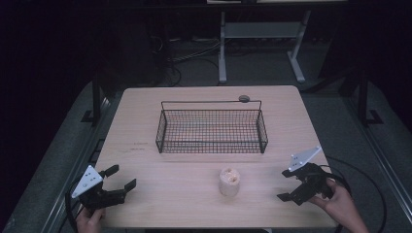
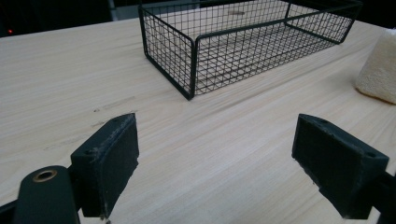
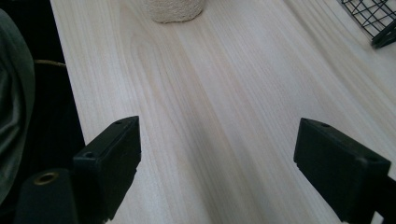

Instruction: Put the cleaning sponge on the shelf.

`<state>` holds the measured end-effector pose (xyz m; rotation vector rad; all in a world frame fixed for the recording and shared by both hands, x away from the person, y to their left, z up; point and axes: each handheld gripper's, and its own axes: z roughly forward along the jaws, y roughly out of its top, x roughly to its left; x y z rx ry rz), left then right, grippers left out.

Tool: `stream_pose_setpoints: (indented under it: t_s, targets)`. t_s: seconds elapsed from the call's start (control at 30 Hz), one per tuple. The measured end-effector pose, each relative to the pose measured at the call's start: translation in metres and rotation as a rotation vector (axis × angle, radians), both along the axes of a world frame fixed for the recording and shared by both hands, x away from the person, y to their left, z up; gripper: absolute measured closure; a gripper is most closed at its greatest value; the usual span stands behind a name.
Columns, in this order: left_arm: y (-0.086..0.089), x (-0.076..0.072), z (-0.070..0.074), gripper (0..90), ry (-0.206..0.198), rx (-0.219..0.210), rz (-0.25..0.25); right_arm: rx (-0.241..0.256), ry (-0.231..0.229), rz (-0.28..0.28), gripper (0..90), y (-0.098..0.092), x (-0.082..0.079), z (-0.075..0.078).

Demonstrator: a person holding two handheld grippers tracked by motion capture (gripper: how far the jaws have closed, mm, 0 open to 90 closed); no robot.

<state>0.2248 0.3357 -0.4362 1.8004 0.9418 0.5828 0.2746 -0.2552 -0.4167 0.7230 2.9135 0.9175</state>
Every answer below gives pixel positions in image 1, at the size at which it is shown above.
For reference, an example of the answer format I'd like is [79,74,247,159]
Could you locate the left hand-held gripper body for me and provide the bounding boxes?
[71,164,126,211]

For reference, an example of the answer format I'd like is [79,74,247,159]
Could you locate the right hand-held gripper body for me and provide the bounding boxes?
[288,146,335,207]

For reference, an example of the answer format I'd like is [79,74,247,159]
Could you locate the black wire basket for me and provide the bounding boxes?
[154,99,269,155]

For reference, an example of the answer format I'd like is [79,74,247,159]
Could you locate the person's right hand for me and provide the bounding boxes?
[308,179,358,225]

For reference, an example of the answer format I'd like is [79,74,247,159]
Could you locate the person's left hand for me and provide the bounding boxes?
[75,207,107,233]

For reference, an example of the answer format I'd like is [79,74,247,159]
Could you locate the aluminium frame rail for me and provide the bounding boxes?
[40,96,113,233]
[344,96,412,224]

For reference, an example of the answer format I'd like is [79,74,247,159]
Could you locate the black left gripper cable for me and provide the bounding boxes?
[64,181,86,233]

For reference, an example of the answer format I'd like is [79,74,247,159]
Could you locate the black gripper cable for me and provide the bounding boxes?
[64,181,86,233]
[319,154,389,233]

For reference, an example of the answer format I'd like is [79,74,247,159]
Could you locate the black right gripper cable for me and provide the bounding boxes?
[319,154,389,233]

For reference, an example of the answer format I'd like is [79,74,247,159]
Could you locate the black upright post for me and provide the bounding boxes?
[91,69,102,127]

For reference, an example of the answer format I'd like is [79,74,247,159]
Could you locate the bundle of floor cables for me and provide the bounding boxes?
[150,34,227,86]

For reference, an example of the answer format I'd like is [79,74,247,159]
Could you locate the white metal stand frame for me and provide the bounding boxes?
[217,10,312,85]

